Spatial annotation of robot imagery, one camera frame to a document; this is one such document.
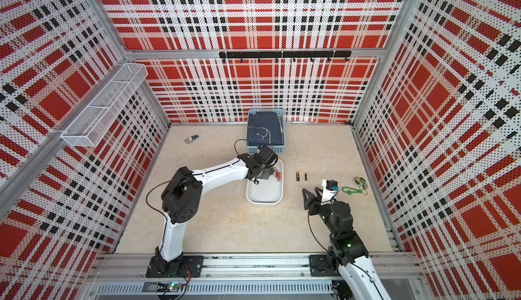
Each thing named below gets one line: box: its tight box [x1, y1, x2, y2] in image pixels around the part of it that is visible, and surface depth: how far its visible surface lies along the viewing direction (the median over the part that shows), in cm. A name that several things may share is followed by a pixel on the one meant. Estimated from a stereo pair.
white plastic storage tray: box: [245, 158, 285, 205], surface depth 92 cm
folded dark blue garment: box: [246, 111, 285, 147], surface depth 112 cm
